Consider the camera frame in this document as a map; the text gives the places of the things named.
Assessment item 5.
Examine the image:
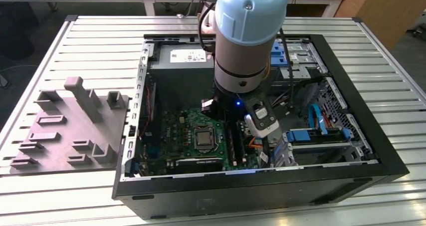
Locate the black RAM slot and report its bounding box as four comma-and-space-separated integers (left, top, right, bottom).
224, 122, 236, 166

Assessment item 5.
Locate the CPU socket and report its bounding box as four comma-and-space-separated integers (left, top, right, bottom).
192, 125, 219, 154

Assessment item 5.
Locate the silver CPU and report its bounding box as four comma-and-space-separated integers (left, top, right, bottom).
195, 132, 214, 147

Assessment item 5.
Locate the green motherboard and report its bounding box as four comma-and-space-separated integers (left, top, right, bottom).
135, 107, 263, 177

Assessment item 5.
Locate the black graphics card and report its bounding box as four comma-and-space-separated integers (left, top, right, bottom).
175, 157, 223, 173

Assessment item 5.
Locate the grey power supply unit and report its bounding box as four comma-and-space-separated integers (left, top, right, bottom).
148, 45, 216, 111

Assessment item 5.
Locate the blue disk carrier with disk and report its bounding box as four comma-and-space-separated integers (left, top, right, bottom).
284, 127, 352, 144

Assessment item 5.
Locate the silver drive cage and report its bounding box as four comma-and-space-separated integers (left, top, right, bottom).
271, 40, 328, 93

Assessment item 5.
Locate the black PC case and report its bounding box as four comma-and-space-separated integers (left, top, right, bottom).
111, 33, 410, 221

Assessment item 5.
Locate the grey parts rack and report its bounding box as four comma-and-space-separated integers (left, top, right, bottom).
8, 76, 131, 174

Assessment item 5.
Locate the wooden cabinet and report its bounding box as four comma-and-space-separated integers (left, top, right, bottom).
342, 0, 426, 49

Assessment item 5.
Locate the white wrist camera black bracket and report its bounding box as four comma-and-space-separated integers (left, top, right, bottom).
239, 92, 280, 139

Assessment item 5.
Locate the black wire bundle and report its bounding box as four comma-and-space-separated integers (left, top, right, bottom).
268, 90, 320, 119

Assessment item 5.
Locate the thin black camera cable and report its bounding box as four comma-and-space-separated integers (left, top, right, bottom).
278, 27, 294, 110

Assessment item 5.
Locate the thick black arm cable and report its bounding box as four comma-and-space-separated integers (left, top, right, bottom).
197, 1, 216, 52

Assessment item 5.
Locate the blue flat data wire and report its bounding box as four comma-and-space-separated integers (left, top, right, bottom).
307, 103, 330, 136

